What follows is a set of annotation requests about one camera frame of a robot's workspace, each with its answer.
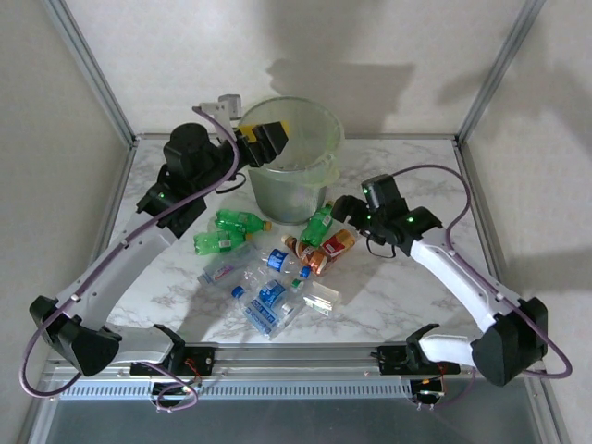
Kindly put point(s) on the clear bottle white cap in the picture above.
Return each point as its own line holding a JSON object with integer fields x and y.
{"x": 287, "y": 307}

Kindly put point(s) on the green bottle with small label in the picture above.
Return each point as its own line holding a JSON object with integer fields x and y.
{"x": 213, "y": 242}

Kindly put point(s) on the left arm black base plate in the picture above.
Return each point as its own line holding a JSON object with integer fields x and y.
{"x": 203, "y": 358}

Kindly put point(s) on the mesh bin with green liner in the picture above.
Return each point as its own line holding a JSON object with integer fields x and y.
{"x": 287, "y": 199}

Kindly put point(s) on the clear bottle pink label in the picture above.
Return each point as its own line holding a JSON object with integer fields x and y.
{"x": 222, "y": 275}

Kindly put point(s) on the aluminium frame side bar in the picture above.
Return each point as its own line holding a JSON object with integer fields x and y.
{"x": 481, "y": 222}
{"x": 121, "y": 185}

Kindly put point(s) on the clear bottle round blue logo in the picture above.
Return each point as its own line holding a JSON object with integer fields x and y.
{"x": 277, "y": 260}

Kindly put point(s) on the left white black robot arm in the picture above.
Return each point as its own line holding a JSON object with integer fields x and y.
{"x": 115, "y": 268}

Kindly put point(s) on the red label tea bottle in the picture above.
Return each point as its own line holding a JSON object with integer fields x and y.
{"x": 337, "y": 245}

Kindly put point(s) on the green bottle yellow cap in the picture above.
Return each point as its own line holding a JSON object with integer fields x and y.
{"x": 236, "y": 219}
{"x": 314, "y": 229}

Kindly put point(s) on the grey metal panel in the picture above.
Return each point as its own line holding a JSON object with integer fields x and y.
{"x": 296, "y": 425}

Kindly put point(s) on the aluminium frame post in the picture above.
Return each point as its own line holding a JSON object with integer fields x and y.
{"x": 92, "y": 74}
{"x": 499, "y": 69}

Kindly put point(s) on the clear bottle dark blue label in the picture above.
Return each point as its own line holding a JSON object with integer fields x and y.
{"x": 273, "y": 291}

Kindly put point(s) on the aluminium frame leg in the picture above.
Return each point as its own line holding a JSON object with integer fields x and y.
{"x": 39, "y": 416}
{"x": 550, "y": 411}

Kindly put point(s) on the aluminium mounting rail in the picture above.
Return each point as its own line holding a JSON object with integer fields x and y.
{"x": 296, "y": 361}

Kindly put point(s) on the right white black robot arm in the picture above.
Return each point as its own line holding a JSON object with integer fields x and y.
{"x": 453, "y": 273}

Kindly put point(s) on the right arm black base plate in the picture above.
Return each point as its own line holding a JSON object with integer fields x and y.
{"x": 390, "y": 358}

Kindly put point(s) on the aluminium frame cross bar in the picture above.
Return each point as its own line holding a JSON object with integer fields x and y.
{"x": 416, "y": 136}

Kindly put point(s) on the brown coffee drink bottle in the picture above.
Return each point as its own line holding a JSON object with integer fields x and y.
{"x": 314, "y": 261}

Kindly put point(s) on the clear bottle small blue cap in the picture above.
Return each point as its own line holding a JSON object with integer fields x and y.
{"x": 304, "y": 272}

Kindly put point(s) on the crushed bottle long blue label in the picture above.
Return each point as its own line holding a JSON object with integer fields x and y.
{"x": 261, "y": 316}

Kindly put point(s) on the square clear bottle green label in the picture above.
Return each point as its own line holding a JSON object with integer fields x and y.
{"x": 319, "y": 299}

